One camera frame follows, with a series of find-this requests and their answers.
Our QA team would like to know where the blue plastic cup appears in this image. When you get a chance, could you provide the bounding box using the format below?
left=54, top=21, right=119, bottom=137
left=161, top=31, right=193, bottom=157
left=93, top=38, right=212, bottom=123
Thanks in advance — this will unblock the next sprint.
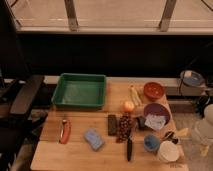
left=144, top=134, right=160, bottom=152

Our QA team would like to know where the purple bowl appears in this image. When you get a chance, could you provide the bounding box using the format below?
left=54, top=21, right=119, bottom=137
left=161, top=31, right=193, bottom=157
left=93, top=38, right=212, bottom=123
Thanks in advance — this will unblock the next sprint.
left=144, top=103, right=170, bottom=124

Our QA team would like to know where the orange handled tool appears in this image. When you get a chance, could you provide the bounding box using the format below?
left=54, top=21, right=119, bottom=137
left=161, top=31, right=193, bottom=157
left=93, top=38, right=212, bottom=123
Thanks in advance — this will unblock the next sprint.
left=59, top=119, right=71, bottom=144

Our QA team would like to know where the orange peach fruit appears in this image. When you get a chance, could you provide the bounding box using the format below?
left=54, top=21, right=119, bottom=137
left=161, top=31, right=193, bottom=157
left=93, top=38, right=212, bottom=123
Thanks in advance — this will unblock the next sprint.
left=123, top=101, right=135, bottom=113

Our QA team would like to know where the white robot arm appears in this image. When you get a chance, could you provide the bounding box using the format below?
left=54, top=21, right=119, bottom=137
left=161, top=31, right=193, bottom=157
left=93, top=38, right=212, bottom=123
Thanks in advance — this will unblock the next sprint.
left=163, top=104, right=213, bottom=146

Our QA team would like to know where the white plastic cup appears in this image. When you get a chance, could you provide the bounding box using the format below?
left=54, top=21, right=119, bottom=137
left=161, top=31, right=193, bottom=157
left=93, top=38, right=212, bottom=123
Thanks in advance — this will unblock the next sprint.
left=157, top=141, right=180, bottom=163

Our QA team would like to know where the small dark object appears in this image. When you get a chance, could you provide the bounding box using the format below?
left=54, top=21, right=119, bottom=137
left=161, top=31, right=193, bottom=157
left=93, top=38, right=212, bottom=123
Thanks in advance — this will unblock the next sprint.
left=136, top=116, right=146, bottom=130

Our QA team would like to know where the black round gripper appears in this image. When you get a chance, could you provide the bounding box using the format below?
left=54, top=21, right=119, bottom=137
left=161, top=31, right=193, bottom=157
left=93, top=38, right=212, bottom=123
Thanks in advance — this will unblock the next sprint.
left=163, top=128, right=189, bottom=144

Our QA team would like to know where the black handled knife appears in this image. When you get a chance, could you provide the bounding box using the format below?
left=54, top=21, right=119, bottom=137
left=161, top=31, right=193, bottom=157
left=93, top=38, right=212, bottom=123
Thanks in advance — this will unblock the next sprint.
left=126, top=128, right=134, bottom=162

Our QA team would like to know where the yellow banana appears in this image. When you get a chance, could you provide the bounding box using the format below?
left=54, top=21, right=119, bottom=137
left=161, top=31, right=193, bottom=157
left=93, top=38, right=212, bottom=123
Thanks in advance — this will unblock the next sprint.
left=130, top=85, right=142, bottom=106

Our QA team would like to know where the red bowl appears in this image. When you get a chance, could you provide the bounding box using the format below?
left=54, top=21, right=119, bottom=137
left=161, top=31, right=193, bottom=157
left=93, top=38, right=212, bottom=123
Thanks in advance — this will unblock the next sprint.
left=143, top=82, right=165, bottom=101

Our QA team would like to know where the dark rectangular block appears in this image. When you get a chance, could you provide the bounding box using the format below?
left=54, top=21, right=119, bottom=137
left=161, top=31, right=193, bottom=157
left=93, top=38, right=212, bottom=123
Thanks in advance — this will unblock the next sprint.
left=108, top=115, right=117, bottom=136

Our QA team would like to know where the white crumpled paper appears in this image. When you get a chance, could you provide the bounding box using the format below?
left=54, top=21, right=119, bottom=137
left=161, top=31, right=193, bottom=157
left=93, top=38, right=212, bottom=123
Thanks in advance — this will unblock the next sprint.
left=145, top=114, right=166, bottom=131

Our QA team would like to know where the dark grape bunch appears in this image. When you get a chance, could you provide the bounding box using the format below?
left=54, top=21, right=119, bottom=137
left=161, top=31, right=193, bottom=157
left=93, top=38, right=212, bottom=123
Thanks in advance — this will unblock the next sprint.
left=117, top=114, right=132, bottom=143

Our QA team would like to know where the blue sponge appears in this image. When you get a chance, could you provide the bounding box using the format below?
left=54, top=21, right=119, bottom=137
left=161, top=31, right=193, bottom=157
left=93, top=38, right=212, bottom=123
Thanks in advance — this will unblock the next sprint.
left=84, top=128, right=105, bottom=151

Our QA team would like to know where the green plastic tray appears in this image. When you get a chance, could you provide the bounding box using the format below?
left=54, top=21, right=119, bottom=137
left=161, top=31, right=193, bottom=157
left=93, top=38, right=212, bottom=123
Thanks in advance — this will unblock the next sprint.
left=51, top=73, right=106, bottom=109

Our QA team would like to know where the round blue grey disc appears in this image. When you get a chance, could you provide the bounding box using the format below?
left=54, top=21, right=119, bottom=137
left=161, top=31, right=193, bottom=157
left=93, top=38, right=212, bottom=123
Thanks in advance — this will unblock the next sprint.
left=180, top=70, right=204, bottom=87

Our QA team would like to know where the black office chair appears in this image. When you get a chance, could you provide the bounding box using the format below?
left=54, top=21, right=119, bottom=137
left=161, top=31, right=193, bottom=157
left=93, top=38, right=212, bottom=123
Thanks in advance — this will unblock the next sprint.
left=0, top=0, right=46, bottom=171

